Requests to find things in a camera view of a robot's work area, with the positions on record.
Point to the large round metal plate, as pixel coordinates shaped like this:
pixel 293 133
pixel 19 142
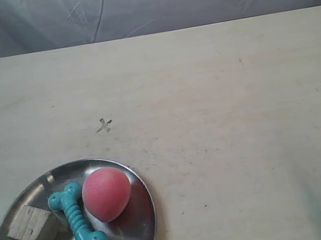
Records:
pixel 137 222

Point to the pink foam ball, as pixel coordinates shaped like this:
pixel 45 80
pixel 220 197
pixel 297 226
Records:
pixel 106 193

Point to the teal rubber bone toy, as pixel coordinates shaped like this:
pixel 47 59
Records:
pixel 67 201

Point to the wooden cube block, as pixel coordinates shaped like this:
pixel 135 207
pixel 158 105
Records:
pixel 34 224

